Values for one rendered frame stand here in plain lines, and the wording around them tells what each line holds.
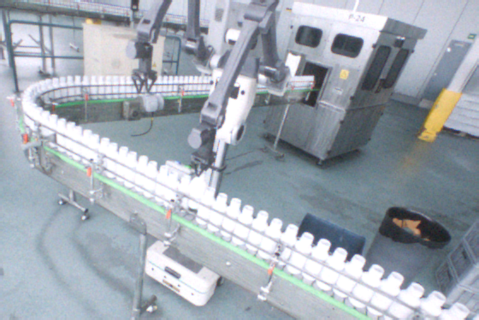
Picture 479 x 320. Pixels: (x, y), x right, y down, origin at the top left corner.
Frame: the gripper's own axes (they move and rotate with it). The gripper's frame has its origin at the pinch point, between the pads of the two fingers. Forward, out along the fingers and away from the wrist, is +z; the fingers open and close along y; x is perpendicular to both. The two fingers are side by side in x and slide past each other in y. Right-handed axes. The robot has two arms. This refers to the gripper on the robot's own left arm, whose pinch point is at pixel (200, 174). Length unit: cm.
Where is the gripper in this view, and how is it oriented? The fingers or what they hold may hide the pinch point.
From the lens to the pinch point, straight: 124.2
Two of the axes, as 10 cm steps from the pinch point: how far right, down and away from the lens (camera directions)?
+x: -8.4, -4.0, 3.6
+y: 5.0, -3.6, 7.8
